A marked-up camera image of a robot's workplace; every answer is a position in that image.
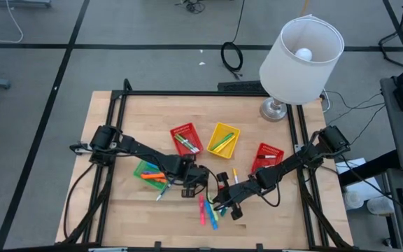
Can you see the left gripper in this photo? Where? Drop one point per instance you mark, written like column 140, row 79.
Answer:
column 194, row 175

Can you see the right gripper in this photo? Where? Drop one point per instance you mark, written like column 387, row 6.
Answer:
column 231, row 192

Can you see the light green highlighter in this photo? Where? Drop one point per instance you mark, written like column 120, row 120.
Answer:
column 214, row 211

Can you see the blue highlighter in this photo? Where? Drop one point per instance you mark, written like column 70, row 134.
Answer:
column 151, row 165
column 211, row 217

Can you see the pink highlighter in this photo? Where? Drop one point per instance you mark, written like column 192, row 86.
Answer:
column 201, row 210

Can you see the white marker orange cap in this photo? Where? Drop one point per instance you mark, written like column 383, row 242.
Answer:
column 235, row 175

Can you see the orange highlighter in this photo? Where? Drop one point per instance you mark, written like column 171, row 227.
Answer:
column 152, row 176
column 160, row 180

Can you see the blue whiteboard marker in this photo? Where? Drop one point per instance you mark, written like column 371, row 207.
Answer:
column 163, row 192

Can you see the yellow highlighter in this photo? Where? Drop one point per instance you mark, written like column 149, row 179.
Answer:
column 224, row 144

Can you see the purple highlighter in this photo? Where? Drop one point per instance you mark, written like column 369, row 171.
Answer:
column 149, row 172

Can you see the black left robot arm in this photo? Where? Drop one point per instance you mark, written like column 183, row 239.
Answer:
column 145, row 150

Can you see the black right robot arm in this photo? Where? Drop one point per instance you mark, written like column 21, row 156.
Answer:
column 292, row 161

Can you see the red plastic basket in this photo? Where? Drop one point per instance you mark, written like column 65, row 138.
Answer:
column 187, row 127
column 268, row 148

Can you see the yellow plastic basket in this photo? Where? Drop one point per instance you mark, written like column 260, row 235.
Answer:
column 219, row 129

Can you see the green plastic basket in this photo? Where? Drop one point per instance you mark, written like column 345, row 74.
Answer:
column 140, row 168

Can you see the black table clamp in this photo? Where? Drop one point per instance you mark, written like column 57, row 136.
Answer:
column 157, row 246
column 259, row 246

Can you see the black power strip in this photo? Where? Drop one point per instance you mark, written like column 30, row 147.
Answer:
column 241, row 87

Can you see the black corner clamp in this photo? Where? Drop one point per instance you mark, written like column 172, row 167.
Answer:
column 127, row 85

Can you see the white cup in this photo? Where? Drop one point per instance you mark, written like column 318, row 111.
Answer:
column 352, row 200

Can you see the table lamp white shade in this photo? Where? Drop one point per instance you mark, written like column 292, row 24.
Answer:
column 292, row 84

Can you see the black bar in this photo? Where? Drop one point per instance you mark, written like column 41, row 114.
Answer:
column 369, row 168

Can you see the white roll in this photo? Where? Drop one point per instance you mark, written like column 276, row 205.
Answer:
column 380, row 206

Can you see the white light bulb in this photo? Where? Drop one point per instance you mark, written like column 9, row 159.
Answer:
column 303, row 54

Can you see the grey stand base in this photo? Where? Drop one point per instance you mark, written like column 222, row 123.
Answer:
column 21, row 3

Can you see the silver aluminium bracket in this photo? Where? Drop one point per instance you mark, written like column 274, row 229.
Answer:
column 108, row 250
column 297, row 250

